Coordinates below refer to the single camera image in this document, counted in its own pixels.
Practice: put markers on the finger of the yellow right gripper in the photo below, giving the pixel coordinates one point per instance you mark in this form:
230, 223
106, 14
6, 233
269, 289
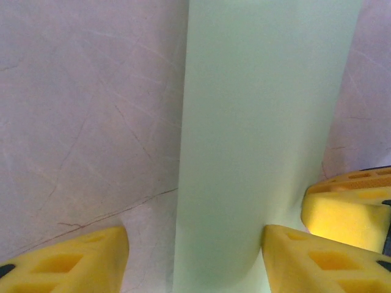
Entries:
342, 213

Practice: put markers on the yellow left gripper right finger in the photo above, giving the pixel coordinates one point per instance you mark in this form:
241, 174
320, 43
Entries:
320, 268

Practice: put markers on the light green paper sheet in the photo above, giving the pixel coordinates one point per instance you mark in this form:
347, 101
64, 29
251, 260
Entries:
244, 122

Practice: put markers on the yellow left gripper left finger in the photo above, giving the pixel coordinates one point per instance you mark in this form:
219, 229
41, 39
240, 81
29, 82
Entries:
61, 268

